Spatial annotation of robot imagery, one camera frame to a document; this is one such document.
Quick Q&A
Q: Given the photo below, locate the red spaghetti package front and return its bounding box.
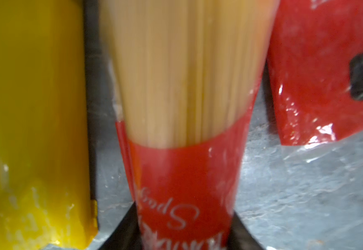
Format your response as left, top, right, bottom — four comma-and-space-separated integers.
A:
99, 1, 279, 250

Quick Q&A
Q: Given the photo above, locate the red spaghetti package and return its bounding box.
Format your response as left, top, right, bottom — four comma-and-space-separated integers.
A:
99, 1, 279, 250
267, 1, 363, 146

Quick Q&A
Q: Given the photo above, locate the yellow spaghetti package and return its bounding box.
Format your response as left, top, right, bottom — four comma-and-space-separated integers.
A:
0, 1, 98, 250

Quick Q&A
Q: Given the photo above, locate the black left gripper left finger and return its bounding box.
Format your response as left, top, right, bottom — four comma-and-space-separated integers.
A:
99, 203, 143, 250

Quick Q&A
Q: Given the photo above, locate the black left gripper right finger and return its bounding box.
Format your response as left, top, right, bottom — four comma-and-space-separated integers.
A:
228, 212, 264, 250

